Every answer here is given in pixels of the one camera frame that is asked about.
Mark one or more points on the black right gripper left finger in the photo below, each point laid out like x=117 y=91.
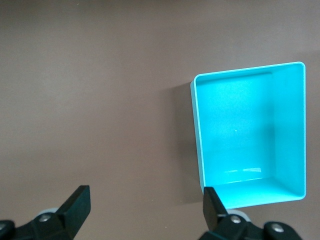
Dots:
x=67 y=217

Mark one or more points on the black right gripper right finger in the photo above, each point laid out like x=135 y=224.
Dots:
x=215 y=215

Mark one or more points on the teal plastic bin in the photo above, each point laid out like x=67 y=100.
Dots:
x=237 y=130

